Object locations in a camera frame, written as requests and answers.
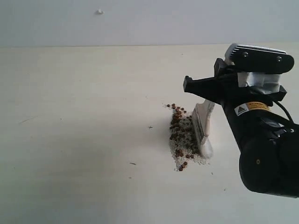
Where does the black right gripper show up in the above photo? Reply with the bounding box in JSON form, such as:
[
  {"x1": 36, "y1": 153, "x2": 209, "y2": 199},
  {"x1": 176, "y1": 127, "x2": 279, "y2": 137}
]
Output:
[{"x1": 183, "y1": 58, "x2": 294, "y2": 149}]

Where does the wooden paint brush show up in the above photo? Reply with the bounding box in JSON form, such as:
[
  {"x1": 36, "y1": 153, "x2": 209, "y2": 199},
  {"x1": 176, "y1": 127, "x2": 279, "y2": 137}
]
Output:
[{"x1": 192, "y1": 99, "x2": 215, "y2": 159}]

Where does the pile of pellets and grains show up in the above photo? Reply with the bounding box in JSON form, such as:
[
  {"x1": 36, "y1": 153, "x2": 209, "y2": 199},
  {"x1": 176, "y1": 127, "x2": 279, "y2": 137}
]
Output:
[{"x1": 164, "y1": 103, "x2": 209, "y2": 172}]

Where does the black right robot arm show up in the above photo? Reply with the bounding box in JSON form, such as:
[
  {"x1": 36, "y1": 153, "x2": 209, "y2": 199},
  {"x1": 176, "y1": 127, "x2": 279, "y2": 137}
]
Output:
[{"x1": 183, "y1": 58, "x2": 299, "y2": 198}]

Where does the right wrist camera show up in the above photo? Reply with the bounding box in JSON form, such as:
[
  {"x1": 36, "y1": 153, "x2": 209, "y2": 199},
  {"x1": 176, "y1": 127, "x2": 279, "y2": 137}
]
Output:
[{"x1": 225, "y1": 43, "x2": 295, "y2": 95}]

